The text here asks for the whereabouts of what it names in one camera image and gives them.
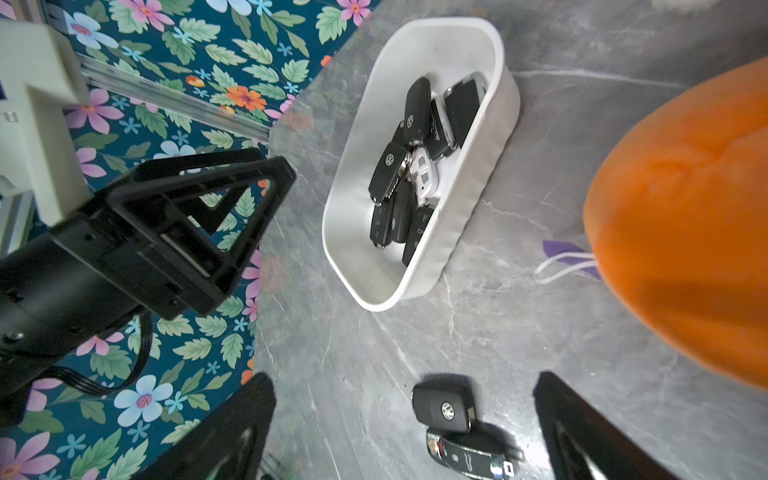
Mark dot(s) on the black silver flip key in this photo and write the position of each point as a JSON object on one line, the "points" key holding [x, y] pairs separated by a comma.
{"points": [[462, 102]]}

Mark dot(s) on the white car key fob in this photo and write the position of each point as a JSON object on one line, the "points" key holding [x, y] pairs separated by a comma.
{"points": [[424, 175]]}

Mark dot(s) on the white plastic storage box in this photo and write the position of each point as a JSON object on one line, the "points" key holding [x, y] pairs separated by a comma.
{"points": [[445, 50]]}

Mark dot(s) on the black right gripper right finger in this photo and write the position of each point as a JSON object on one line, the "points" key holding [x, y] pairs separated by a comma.
{"points": [[577, 437]]}

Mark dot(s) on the black car key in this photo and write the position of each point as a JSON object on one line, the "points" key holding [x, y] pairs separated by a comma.
{"points": [[417, 227], [444, 406], [398, 136], [440, 141], [417, 112], [390, 169], [402, 210]]}

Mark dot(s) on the black car key front isolated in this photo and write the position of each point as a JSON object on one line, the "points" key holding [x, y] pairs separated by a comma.
{"points": [[379, 233]]}

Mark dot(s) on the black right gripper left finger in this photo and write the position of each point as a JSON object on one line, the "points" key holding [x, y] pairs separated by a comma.
{"points": [[228, 444]]}

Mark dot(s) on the black key with chrome trim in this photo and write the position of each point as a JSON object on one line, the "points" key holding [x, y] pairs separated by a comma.
{"points": [[474, 454]]}

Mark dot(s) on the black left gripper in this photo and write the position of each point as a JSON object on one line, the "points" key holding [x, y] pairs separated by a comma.
{"points": [[168, 236]]}

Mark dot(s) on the orange plush toy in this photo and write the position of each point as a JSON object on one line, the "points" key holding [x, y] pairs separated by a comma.
{"points": [[676, 222]]}

